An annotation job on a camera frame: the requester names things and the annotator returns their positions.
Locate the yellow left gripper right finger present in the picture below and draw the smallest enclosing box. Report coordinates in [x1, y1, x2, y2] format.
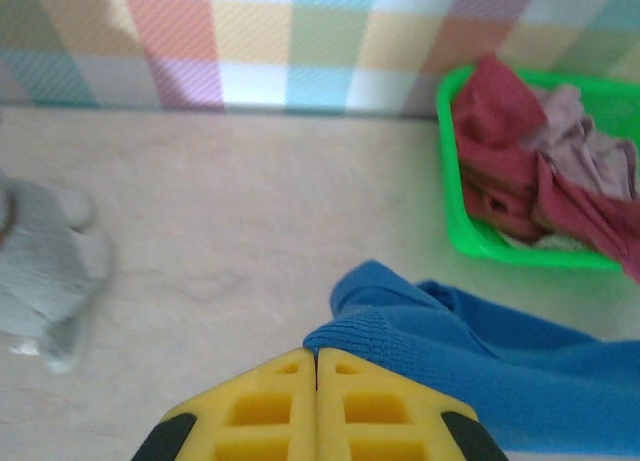
[316, 348, 510, 461]

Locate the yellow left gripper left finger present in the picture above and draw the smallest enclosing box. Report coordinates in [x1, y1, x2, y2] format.
[130, 347, 318, 461]

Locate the blue tank top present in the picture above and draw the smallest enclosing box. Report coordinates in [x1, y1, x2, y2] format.
[303, 260, 640, 457]

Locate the red tank top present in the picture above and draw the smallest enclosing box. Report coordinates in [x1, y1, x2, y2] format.
[452, 55, 640, 285]

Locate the mauve pink tank top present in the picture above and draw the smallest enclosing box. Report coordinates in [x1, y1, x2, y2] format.
[522, 84, 640, 202]

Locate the grey plush animal toy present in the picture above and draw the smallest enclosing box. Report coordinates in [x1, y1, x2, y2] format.
[0, 173, 114, 375]

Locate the green plastic basket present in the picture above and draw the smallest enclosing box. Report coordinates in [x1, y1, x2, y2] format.
[435, 64, 640, 273]

